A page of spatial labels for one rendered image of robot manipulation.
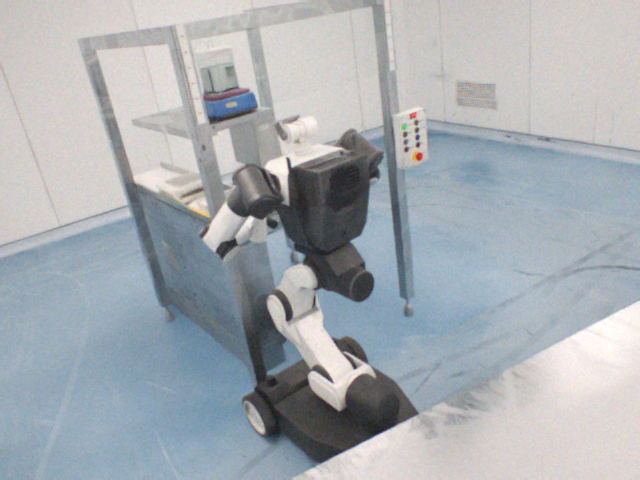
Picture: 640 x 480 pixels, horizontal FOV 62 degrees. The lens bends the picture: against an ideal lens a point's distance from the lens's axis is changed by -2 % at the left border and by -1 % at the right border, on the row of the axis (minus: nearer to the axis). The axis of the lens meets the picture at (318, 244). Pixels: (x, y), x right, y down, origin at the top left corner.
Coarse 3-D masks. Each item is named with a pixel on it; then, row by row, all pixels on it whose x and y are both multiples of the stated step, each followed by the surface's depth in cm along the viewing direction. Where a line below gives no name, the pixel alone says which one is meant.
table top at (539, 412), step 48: (576, 336) 135; (624, 336) 133; (480, 384) 125; (528, 384) 123; (576, 384) 120; (624, 384) 118; (384, 432) 116; (432, 432) 114; (480, 432) 112; (528, 432) 110; (576, 432) 108; (624, 432) 106
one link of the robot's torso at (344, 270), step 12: (300, 252) 192; (312, 252) 186; (324, 252) 183; (336, 252) 183; (348, 252) 185; (324, 264) 182; (336, 264) 181; (348, 264) 182; (360, 264) 184; (324, 276) 186; (336, 276) 179; (348, 276) 179; (360, 276) 179; (372, 276) 182; (336, 288) 182; (348, 288) 178; (360, 288) 180; (372, 288) 184; (360, 300) 182
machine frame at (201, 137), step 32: (128, 32) 211; (160, 32) 188; (96, 64) 270; (96, 96) 276; (384, 96) 251; (192, 128) 196; (384, 128) 259; (128, 160) 292; (128, 192) 296; (224, 192) 208; (160, 288) 323; (256, 352) 238; (256, 384) 244
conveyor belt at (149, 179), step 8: (160, 168) 333; (136, 176) 325; (144, 176) 322; (152, 176) 319; (160, 176) 317; (168, 176) 314; (176, 176) 311; (144, 184) 307; (152, 184) 304; (192, 200) 266; (272, 216) 235
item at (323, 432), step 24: (264, 384) 232; (288, 384) 232; (360, 384) 202; (384, 384) 202; (288, 408) 223; (312, 408) 221; (360, 408) 198; (384, 408) 194; (408, 408) 213; (288, 432) 223; (312, 432) 209; (336, 432) 207; (360, 432) 202; (312, 456) 212
